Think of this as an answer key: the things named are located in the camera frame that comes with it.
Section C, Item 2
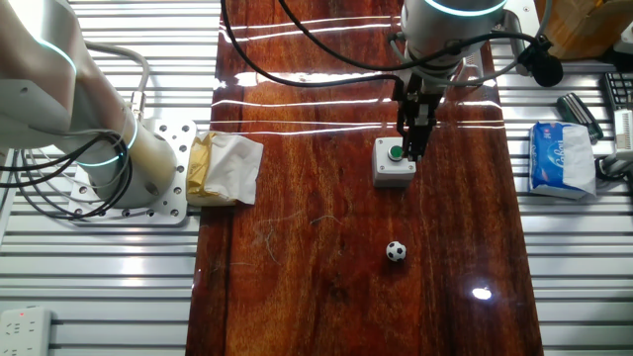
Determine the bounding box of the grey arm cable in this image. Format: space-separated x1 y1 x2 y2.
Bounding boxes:
388 0 554 89

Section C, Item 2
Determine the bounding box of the blue tissue pack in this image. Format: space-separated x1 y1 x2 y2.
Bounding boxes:
527 121 598 201

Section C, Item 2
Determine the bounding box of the thick grey base cable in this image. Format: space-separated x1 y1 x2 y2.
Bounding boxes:
83 42 152 123

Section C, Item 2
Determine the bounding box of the black cable plug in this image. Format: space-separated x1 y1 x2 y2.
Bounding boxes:
517 37 565 89

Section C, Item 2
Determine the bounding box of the white box with green button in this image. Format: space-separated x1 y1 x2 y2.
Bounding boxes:
371 136 417 189

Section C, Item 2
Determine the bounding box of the gold tissue pack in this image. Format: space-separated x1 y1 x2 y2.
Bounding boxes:
186 131 265 208

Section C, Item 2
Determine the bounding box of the black base cable loop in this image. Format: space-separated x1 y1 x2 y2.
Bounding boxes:
0 132 135 222

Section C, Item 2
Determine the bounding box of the white plastic object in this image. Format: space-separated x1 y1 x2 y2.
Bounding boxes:
612 22 633 55

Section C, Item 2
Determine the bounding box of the white power strip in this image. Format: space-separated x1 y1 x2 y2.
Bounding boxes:
0 306 53 356

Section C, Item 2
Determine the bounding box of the black keyboard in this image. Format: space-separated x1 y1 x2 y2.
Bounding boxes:
602 71 633 111

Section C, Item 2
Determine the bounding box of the red-brown wooden board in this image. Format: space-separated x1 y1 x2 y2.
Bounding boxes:
185 0 545 356

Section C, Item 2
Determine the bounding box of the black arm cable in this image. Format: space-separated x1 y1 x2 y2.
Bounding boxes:
220 0 403 89
277 0 540 73

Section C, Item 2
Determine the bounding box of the black green hand tool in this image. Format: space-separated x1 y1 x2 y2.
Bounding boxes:
556 92 604 144

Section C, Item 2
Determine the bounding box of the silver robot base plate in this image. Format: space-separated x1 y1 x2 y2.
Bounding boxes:
66 118 199 227

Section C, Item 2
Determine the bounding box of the small black white soccer ball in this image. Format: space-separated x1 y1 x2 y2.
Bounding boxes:
385 240 407 263

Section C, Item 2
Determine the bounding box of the brown cardboard box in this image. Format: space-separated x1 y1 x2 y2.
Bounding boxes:
533 0 633 61

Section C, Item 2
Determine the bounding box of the grey camera with black cables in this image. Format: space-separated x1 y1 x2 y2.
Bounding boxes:
594 147 633 183

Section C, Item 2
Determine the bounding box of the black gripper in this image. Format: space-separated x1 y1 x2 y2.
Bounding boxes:
393 73 446 163

